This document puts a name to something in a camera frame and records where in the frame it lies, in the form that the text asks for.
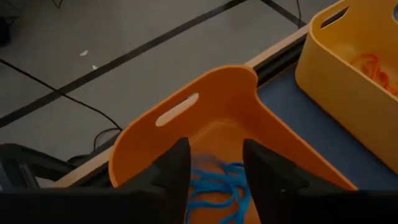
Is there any yellow plastic basket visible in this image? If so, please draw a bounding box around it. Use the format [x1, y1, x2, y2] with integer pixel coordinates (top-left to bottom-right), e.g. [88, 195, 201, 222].
[294, 0, 398, 175]

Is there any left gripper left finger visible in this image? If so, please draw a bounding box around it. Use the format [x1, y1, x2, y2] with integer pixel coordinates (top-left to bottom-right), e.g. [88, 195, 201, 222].
[0, 136, 192, 224]

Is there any long black floor cable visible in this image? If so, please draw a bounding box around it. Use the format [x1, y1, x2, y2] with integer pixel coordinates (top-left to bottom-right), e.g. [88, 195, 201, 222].
[0, 58, 124, 153]

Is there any orange plastic basket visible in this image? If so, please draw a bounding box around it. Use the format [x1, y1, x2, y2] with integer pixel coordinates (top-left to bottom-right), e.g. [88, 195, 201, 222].
[108, 64, 358, 224]

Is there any blue table mat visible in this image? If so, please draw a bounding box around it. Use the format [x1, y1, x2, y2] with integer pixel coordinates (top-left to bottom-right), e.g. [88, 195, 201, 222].
[257, 62, 398, 191]

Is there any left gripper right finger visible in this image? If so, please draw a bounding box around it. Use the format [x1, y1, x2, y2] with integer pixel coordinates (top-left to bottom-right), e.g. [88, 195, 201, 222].
[242, 138, 398, 224]

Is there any thin black floor cable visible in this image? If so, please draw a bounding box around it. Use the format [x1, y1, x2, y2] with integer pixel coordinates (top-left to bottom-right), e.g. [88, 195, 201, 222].
[295, 0, 308, 29]

